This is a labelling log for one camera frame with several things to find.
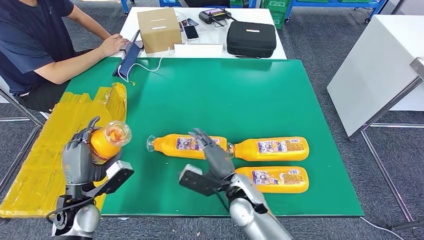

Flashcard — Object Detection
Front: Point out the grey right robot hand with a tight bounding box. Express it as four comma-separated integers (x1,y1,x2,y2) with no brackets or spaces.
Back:
188,128,237,182

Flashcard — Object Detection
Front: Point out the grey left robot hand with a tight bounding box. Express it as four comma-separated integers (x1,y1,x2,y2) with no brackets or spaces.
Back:
61,115,124,199

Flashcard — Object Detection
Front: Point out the orange detergent bottle clear cap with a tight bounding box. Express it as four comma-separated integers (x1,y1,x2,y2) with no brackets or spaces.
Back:
234,165,310,195
89,120,133,166
146,133,229,161
227,136,310,163

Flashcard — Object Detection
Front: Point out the yellow taped cardboard mat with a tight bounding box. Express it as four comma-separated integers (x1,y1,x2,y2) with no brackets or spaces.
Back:
0,82,129,219

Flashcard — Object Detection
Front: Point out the green table mat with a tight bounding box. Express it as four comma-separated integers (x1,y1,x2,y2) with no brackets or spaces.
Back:
64,56,366,218

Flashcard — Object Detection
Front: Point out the flat white box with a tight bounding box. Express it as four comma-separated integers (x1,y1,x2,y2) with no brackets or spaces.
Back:
173,43,225,60

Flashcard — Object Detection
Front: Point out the tablet in blue case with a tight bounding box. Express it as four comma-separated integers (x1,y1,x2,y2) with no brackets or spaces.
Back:
112,29,144,79

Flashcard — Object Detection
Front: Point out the black zipped carrying case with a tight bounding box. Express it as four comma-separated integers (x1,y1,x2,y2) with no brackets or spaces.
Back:
226,20,278,60

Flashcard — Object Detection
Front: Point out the person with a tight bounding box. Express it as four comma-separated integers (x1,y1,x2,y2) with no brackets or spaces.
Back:
0,0,131,114

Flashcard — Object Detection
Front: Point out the smartphone with dark screen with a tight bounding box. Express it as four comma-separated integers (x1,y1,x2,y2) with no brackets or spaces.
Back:
182,24,201,43

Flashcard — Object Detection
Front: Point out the brown cardboard box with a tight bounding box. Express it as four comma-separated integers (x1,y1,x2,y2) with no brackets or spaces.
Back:
136,7,183,55

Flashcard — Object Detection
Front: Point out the black remote controller with screen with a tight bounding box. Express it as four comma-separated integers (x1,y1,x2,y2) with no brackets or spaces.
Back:
198,7,238,27

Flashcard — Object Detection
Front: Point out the green plastic crate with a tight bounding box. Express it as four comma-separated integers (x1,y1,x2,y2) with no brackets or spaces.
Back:
270,11,287,30
261,0,293,14

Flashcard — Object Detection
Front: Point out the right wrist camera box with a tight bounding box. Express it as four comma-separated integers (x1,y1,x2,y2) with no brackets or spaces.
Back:
178,163,230,197

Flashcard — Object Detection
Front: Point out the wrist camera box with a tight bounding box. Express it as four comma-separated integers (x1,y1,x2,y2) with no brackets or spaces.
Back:
178,163,230,197
88,160,135,200

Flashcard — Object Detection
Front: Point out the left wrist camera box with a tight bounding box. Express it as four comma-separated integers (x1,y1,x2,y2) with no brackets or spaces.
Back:
88,160,135,200

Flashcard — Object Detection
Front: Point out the grey metal frame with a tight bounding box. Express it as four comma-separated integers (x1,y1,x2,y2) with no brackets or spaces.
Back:
0,86,46,194

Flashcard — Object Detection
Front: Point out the white charging cable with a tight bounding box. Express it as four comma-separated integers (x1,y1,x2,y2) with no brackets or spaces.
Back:
117,46,175,84

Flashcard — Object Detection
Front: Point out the white floor cable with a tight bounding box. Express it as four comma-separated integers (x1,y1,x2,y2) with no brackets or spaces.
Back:
359,216,407,240

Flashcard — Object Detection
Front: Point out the white table steel frame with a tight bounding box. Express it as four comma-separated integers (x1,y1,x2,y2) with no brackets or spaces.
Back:
326,13,424,232

